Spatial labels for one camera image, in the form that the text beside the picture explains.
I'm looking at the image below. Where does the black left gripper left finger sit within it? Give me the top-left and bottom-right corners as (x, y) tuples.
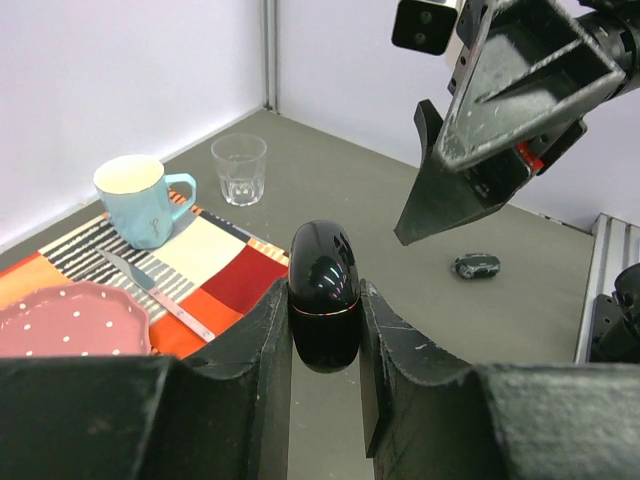
(1, 280), (292, 479)

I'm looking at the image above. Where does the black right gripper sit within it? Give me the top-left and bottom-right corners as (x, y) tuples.
(394, 1), (625, 246)

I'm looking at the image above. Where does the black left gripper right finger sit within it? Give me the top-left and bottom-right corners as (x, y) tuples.
(360, 280), (639, 479)

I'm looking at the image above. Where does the glossy black charging case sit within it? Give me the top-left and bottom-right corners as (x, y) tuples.
(287, 220), (361, 374)

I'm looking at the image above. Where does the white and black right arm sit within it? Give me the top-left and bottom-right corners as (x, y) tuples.
(392, 1), (639, 245)

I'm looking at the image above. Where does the black marbled earbud case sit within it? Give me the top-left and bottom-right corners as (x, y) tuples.
(452, 253), (501, 280)

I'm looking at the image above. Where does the colourful patchwork placemat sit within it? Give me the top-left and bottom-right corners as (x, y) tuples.
(1, 207), (289, 358)

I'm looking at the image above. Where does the pink dotted plate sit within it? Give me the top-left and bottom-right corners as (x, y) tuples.
(1, 281), (152, 358)

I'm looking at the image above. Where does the light blue mug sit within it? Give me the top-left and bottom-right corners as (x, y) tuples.
(93, 154), (197, 250)

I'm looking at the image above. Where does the clear drinking glass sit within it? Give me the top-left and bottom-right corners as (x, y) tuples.
(211, 133), (268, 207)

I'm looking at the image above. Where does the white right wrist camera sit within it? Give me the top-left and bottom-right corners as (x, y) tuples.
(391, 0), (462, 56)

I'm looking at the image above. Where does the knife with pink handle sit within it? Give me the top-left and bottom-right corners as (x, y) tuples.
(97, 249), (216, 343)

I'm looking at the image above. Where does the aluminium frame rail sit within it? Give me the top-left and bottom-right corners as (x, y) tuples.
(574, 213), (639, 364)

